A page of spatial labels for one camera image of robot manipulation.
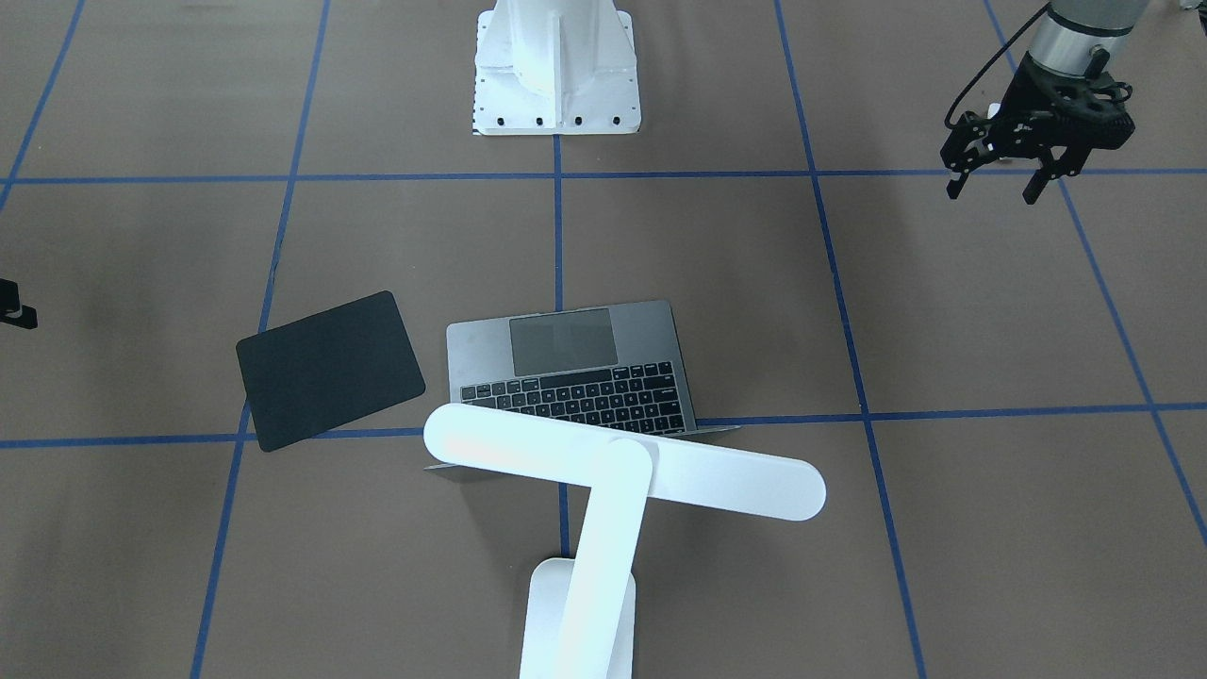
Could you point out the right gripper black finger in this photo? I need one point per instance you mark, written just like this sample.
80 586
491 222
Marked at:
13 312

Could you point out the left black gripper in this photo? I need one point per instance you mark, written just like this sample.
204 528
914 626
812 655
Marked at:
1020 111

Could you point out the black mouse pad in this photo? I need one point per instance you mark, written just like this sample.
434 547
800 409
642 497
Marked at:
311 376

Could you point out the grey laptop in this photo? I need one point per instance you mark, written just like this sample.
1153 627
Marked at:
616 366

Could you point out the white desk lamp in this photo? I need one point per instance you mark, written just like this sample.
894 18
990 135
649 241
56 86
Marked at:
582 611

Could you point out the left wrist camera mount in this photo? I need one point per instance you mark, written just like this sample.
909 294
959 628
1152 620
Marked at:
1087 115

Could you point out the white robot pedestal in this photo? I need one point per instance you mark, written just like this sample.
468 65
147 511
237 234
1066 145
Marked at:
555 68

